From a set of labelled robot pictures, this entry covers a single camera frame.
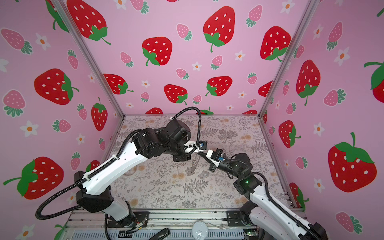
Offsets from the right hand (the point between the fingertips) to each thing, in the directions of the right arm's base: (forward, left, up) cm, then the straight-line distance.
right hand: (199, 151), depth 66 cm
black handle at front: (-31, +14, -26) cm, 42 cm away
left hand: (+1, +3, +1) cm, 3 cm away
